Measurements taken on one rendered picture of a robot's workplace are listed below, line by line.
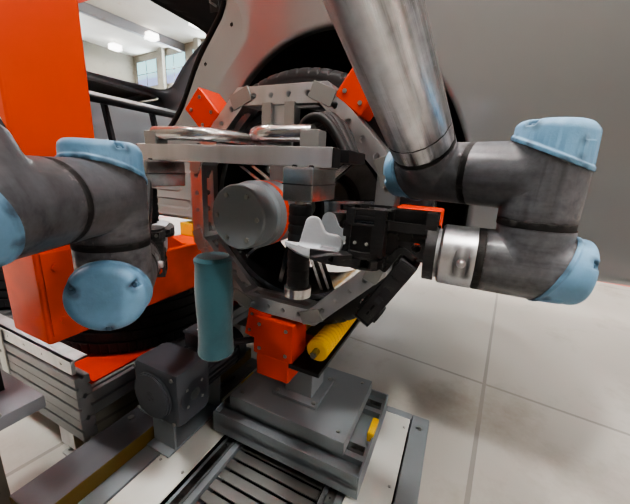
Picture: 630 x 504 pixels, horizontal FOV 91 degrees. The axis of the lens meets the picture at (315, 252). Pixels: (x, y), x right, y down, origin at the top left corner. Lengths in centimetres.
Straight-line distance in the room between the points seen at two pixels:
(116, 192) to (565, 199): 43
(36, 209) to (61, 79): 67
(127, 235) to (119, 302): 7
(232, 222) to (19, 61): 51
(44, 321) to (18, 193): 69
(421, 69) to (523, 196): 17
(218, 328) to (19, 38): 69
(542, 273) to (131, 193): 43
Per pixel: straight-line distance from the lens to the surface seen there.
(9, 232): 27
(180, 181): 72
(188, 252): 114
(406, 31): 32
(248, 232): 61
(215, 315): 77
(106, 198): 34
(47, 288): 92
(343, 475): 103
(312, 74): 82
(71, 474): 121
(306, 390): 109
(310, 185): 45
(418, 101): 35
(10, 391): 99
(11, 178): 28
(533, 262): 39
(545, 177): 39
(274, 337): 83
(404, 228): 41
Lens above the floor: 95
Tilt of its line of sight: 15 degrees down
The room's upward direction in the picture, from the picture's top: 3 degrees clockwise
